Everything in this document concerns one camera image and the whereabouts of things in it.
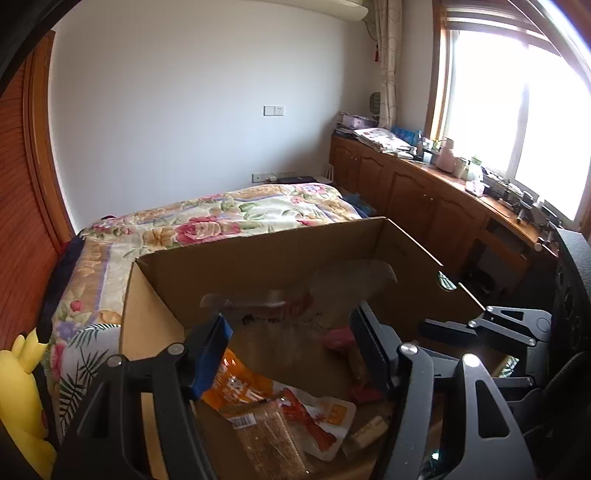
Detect long wooden cabinet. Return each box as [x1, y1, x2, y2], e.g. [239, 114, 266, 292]
[329, 134, 561, 296]

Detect wooden framed window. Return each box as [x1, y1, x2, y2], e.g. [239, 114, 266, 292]
[427, 0, 591, 232]

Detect floral blanket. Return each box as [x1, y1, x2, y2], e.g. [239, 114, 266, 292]
[39, 182, 365, 416]

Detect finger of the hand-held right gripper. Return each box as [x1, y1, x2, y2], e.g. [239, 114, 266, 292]
[418, 305, 553, 348]
[492, 376, 549, 403]

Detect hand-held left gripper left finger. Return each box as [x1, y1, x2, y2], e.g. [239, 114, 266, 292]
[51, 314, 232, 480]

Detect orange snack packet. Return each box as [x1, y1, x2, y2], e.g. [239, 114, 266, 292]
[202, 348, 278, 418]

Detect dark desk clutter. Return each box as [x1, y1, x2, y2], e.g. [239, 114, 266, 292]
[485, 171, 561, 234]

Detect yellow plush toy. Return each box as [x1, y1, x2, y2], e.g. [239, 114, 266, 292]
[0, 330, 58, 480]

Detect pink bottle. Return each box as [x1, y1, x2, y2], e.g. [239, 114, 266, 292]
[436, 138, 456, 171]

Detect brown cardboard box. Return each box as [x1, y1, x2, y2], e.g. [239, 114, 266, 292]
[119, 216, 514, 480]

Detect pink box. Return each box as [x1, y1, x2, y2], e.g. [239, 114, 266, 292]
[339, 113, 377, 130]

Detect pink drumstick snack packet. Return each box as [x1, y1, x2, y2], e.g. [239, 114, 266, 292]
[322, 325, 384, 407]

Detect white air conditioner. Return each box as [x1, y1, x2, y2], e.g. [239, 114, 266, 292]
[272, 0, 370, 23]

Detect dark blue cloth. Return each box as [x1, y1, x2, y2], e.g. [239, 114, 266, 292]
[37, 237, 86, 344]

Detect stack of papers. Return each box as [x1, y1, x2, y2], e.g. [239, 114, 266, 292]
[353, 128, 416, 155]

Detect white crawfish snack packet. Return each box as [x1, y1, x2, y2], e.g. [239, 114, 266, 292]
[272, 387, 357, 462]

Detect pale snack bar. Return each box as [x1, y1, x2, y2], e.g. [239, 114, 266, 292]
[342, 414, 389, 450]

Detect beige patterned curtain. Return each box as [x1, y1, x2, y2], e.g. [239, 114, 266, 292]
[373, 0, 402, 132]

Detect clear plastic bag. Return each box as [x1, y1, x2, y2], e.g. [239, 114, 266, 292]
[199, 258, 399, 342]

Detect black item under desk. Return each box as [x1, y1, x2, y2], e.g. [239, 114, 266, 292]
[462, 268, 499, 296]

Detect leaf print bed sheet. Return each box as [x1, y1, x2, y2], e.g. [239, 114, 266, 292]
[54, 322, 124, 416]

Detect clear brown snack packet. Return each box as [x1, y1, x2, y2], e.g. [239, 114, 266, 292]
[219, 399, 317, 480]

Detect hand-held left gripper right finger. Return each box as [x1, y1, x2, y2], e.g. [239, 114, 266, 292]
[348, 300, 539, 480]

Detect wooden slatted wardrobe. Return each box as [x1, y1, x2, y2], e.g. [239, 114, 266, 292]
[0, 30, 77, 342]

